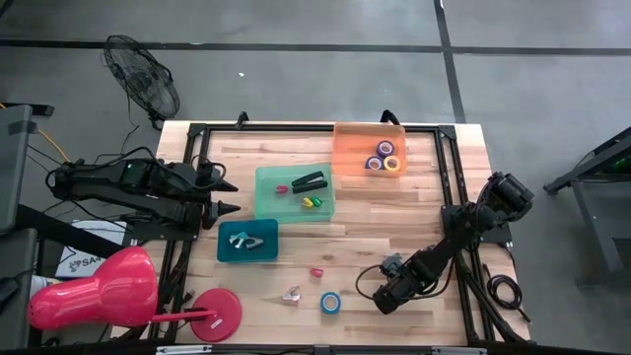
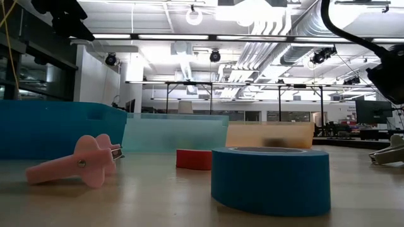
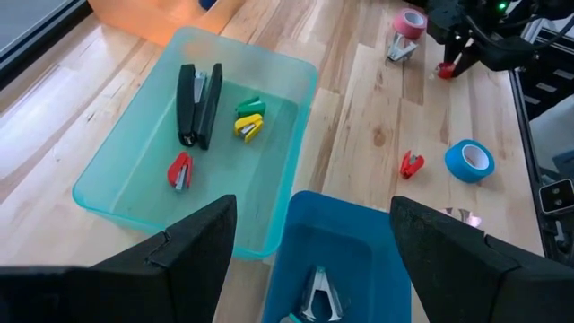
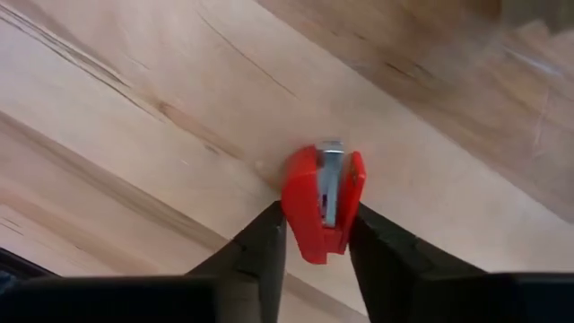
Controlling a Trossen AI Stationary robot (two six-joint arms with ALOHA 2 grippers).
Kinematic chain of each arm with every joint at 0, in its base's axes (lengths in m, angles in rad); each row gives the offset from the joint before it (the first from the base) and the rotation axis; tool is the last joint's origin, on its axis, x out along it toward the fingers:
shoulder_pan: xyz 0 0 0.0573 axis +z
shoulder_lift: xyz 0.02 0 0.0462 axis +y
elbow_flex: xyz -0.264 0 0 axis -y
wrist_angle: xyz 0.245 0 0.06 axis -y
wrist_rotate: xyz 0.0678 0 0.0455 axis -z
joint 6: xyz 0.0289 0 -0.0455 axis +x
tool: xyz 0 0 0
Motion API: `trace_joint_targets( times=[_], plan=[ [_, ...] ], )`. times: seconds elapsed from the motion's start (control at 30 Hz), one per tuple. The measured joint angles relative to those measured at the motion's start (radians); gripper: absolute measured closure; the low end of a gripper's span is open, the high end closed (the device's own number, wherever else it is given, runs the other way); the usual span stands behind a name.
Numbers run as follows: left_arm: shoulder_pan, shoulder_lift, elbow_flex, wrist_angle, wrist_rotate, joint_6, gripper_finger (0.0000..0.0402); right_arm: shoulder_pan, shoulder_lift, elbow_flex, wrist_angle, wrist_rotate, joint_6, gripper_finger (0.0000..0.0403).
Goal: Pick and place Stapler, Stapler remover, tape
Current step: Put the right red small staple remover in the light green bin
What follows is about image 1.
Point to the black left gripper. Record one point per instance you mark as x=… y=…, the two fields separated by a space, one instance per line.
x=207 y=197

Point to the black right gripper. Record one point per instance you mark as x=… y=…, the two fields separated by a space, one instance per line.
x=411 y=278

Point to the white staple remover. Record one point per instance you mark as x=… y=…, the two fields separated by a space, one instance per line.
x=256 y=241

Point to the red mini stapler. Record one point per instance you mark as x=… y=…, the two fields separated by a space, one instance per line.
x=316 y=272
x=282 y=189

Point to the black stapler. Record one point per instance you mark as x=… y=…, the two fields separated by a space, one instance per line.
x=310 y=187

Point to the green mini stapler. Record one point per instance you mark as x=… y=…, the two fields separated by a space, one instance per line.
x=317 y=200

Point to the yellow tape roll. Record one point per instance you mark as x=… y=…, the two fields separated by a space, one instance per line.
x=398 y=163

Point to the dark blue block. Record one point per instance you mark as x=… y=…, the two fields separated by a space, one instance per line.
x=368 y=163

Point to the pink tape roll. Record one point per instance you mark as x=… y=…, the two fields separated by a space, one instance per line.
x=378 y=148

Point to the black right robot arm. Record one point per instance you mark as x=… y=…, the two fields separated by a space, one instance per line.
x=468 y=232

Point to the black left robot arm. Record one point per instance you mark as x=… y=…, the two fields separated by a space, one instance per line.
x=123 y=182

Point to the light blue tape roll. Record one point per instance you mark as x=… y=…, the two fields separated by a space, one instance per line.
x=323 y=303

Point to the pink staple remover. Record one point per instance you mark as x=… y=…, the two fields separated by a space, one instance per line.
x=292 y=296

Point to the translucent teal plastic bin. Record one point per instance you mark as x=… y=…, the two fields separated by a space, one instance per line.
x=276 y=209

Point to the translucent orange plastic bin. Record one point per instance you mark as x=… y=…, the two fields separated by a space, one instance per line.
x=352 y=143

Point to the black floor fan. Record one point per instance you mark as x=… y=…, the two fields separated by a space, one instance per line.
x=143 y=79

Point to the white cardboard box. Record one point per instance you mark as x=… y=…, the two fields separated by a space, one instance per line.
x=89 y=263

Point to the red desk lamp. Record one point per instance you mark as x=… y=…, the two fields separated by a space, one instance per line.
x=98 y=291

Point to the dark grey cabinet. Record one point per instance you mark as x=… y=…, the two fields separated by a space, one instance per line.
x=15 y=167

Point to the black metal cart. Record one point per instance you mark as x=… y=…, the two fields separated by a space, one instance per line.
x=591 y=207

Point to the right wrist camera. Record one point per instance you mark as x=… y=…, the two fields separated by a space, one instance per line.
x=392 y=262

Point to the black aluminium table frame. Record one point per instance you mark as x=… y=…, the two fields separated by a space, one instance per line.
x=446 y=197

